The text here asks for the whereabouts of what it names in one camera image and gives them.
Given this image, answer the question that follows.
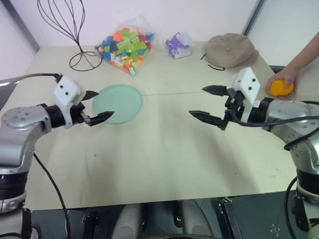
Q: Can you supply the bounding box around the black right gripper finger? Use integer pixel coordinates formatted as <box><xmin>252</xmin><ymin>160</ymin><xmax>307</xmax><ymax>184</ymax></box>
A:
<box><xmin>188</xmin><ymin>110</ymin><xmax>227</xmax><ymax>131</ymax></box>
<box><xmin>202</xmin><ymin>85</ymin><xmax>228</xmax><ymax>97</ymax></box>

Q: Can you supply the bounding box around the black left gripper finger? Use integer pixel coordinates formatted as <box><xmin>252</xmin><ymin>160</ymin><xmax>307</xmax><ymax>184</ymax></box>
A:
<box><xmin>84</xmin><ymin>90</ymin><xmax>100</xmax><ymax>101</ymax></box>
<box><xmin>89</xmin><ymin>111</ymin><xmax>115</xmax><ymax>126</ymax></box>

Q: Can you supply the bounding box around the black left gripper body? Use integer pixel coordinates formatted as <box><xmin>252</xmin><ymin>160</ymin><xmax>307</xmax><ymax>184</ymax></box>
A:
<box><xmin>70</xmin><ymin>101</ymin><xmax>91</xmax><ymax>126</ymax></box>

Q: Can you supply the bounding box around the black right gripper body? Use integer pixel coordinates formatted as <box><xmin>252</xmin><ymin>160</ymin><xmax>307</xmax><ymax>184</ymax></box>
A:
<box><xmin>223</xmin><ymin>87</ymin><xmax>246</xmax><ymax>131</ymax></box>

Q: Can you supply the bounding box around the orange round fruit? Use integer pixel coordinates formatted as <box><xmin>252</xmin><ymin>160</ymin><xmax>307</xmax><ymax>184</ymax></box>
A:
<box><xmin>270</xmin><ymin>79</ymin><xmax>295</xmax><ymax>97</ymax></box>

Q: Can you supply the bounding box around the pale green round plate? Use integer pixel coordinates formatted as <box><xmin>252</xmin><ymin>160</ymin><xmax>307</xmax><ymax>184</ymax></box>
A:
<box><xmin>91</xmin><ymin>84</ymin><xmax>144</xmax><ymax>124</ymax></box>

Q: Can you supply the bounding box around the person's bare hand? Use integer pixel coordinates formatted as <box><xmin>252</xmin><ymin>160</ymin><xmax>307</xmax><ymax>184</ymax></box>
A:
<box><xmin>265</xmin><ymin>66</ymin><xmax>299</xmax><ymax>101</ymax></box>

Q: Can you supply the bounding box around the beige cloth hat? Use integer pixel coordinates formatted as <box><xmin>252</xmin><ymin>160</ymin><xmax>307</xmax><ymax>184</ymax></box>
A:
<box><xmin>204</xmin><ymin>33</ymin><xmax>260</xmax><ymax>68</ymax></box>

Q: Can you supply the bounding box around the clear bag of colourful blocks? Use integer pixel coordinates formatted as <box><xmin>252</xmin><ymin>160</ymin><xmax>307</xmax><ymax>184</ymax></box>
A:
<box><xmin>94</xmin><ymin>14</ymin><xmax>158</xmax><ymax>76</ymax></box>

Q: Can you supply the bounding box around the purple white tissue pack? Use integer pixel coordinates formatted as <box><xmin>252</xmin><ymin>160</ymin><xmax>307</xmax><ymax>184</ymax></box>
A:
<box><xmin>165</xmin><ymin>31</ymin><xmax>195</xmax><ymax>60</ymax></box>

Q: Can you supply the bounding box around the grey rounded robot leg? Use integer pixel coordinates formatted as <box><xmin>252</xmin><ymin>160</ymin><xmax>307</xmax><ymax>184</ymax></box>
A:
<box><xmin>179</xmin><ymin>199</ymin><xmax>213</xmax><ymax>239</ymax></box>
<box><xmin>110</xmin><ymin>203</ymin><xmax>143</xmax><ymax>239</ymax></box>

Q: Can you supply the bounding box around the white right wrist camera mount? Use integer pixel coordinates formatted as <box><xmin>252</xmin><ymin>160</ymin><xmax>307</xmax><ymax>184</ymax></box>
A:
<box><xmin>230</xmin><ymin>66</ymin><xmax>261</xmax><ymax>123</ymax></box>

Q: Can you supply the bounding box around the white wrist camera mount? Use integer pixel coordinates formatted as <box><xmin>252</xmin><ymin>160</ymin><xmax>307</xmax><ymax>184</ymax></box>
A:
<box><xmin>52</xmin><ymin>76</ymin><xmax>86</xmax><ymax>129</ymax></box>
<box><xmin>230</xmin><ymin>66</ymin><xmax>261</xmax><ymax>123</ymax></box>

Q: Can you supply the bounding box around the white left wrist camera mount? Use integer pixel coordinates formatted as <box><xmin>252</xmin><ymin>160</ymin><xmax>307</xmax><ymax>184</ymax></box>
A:
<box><xmin>52</xmin><ymin>76</ymin><xmax>86</xmax><ymax>129</ymax></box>

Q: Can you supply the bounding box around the black hat cord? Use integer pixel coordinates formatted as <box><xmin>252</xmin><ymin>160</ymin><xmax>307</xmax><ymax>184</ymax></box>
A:
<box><xmin>200</xmin><ymin>52</ymin><xmax>226</xmax><ymax>71</ymax></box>

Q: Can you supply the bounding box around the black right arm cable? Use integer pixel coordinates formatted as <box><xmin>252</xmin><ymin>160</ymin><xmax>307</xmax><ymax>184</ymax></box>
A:
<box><xmin>229</xmin><ymin>100</ymin><xmax>319</xmax><ymax>151</ymax></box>

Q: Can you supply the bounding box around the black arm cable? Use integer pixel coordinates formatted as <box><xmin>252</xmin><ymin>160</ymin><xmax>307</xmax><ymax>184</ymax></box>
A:
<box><xmin>0</xmin><ymin>73</ymin><xmax>63</xmax><ymax>88</ymax></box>
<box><xmin>229</xmin><ymin>100</ymin><xmax>319</xmax><ymax>151</ymax></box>

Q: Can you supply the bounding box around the brown wire hat stand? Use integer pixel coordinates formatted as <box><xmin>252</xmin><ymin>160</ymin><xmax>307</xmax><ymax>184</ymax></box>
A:
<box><xmin>37</xmin><ymin>0</ymin><xmax>103</xmax><ymax>71</ymax></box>

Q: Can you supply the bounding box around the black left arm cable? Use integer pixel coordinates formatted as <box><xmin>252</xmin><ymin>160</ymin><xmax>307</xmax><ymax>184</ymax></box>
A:
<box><xmin>0</xmin><ymin>73</ymin><xmax>63</xmax><ymax>88</ymax></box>

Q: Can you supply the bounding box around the black metal table bracket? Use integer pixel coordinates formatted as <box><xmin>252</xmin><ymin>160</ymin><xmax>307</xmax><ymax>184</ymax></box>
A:
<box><xmin>81</xmin><ymin>211</ymin><xmax>101</xmax><ymax>239</ymax></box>
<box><xmin>217</xmin><ymin>196</ymin><xmax>244</xmax><ymax>239</ymax></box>

